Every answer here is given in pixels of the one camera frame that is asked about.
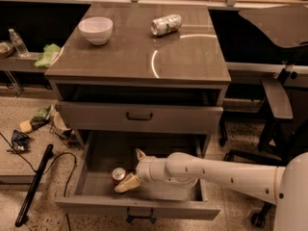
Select green snack bag on floor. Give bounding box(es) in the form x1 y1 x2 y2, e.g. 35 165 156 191
30 105 52 130

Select wire basket on floor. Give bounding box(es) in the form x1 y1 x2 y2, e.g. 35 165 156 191
49 112 79 147

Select yellow sponge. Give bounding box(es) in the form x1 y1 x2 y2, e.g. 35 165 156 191
19 120 33 133

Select red coke can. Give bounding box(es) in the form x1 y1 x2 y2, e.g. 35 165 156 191
112 167 126 185

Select clear plastic water bottle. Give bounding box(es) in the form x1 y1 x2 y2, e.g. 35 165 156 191
9 29 29 57

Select small bowl on shelf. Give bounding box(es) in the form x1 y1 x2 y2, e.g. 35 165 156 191
0 41 14 59

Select black bar on floor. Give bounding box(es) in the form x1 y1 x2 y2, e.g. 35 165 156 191
14 144 54 227

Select open grey bottom drawer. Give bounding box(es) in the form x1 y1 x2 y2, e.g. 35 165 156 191
56 131 220 223

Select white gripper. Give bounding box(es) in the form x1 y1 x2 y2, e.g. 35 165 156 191
115 148 168 193

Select black floor cable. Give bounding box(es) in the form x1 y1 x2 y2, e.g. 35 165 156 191
0 132 78 231

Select black office chair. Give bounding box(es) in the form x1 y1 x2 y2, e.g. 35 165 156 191
218 8 308 229

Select white bowl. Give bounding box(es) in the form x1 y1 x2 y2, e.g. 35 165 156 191
78 16 113 45

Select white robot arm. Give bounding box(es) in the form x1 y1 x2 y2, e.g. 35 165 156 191
115 149 308 231

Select grey drawer cabinet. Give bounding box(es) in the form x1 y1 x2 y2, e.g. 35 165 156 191
45 4 231 154

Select closed grey middle drawer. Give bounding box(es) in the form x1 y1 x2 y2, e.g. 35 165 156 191
57 101 222 134

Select blue snack bag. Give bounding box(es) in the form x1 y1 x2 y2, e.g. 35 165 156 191
8 130 30 153

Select green chip bag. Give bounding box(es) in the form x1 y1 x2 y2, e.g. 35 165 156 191
35 43 61 67

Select white green soda can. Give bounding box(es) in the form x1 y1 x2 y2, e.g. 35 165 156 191
151 14 182 37

